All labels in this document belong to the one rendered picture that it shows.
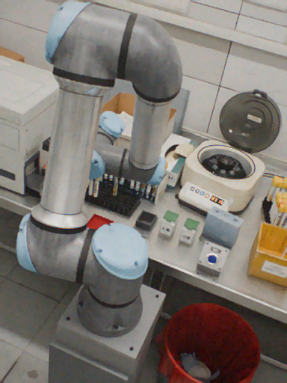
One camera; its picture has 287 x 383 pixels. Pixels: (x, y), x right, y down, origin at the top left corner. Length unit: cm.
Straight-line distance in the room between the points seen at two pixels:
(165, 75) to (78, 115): 17
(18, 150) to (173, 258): 55
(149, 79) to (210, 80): 92
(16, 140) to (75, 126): 54
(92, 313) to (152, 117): 44
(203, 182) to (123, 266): 68
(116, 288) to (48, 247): 16
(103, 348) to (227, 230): 53
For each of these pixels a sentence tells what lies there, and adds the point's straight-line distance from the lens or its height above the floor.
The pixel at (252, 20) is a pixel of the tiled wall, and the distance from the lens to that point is 166.
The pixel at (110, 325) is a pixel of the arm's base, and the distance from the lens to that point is 104.
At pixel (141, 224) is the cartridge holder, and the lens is 139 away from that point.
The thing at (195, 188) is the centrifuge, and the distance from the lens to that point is 153.
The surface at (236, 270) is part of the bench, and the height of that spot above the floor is 88.
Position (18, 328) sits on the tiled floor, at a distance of 223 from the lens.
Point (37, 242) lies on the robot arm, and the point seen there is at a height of 116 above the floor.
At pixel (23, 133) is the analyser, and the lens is 136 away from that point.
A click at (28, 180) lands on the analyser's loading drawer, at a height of 92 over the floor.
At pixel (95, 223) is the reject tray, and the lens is 141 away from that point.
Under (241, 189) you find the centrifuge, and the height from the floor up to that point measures 98.
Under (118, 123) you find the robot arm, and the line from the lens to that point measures 123.
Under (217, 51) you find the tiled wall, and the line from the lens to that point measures 171.
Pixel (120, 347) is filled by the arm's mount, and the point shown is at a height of 95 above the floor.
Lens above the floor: 183
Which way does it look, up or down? 38 degrees down
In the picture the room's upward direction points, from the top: 11 degrees clockwise
